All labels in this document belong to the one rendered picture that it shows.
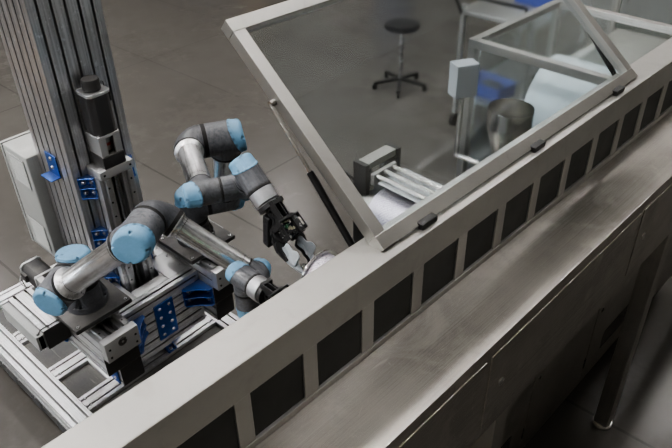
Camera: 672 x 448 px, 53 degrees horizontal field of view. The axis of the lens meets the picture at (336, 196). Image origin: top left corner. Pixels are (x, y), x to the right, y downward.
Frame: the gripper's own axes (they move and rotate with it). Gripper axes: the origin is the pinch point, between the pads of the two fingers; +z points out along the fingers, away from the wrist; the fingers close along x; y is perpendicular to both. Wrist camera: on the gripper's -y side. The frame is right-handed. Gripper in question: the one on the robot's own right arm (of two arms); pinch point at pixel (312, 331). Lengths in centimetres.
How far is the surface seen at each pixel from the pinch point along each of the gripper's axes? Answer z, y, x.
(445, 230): 39, 54, 3
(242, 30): -3, 90, -12
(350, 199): 28, 64, -14
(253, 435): 39, 38, -49
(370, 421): 50, 35, -31
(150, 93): -391, -109, 173
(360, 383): 43, 35, -26
